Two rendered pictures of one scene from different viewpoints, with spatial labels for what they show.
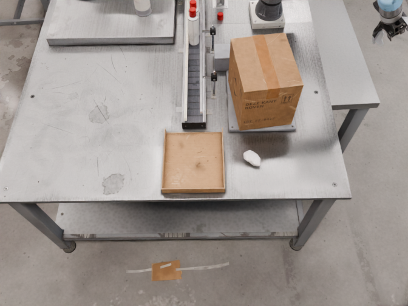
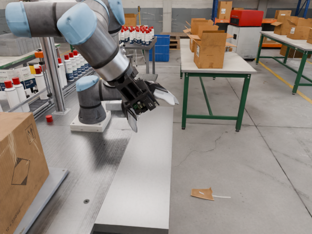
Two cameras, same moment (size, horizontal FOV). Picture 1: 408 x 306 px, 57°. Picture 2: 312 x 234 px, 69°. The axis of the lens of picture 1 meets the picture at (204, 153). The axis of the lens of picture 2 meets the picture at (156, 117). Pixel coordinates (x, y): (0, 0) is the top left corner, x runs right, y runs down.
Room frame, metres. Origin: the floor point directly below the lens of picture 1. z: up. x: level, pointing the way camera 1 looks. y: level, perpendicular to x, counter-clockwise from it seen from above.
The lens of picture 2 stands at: (0.63, -0.86, 1.46)
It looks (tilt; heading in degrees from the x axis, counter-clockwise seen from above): 27 degrees down; 6
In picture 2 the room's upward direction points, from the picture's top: straight up
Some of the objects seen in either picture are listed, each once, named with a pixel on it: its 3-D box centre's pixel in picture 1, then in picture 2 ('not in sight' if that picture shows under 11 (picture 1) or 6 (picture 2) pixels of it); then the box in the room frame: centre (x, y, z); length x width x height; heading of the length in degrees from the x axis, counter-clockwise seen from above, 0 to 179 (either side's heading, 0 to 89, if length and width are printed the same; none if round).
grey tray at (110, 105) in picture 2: not in sight; (123, 98); (2.03, -0.47, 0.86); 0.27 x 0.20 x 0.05; 9
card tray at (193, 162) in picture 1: (193, 159); not in sight; (0.80, 0.05, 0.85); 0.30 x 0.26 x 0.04; 179
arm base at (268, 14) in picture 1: (269, 3); (91, 109); (1.71, -0.38, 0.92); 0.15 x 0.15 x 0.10
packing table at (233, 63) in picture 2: not in sight; (204, 75); (4.18, -1.23, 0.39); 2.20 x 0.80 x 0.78; 2
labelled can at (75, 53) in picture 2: not in sight; (76, 63); (2.44, 0.01, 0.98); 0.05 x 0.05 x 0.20
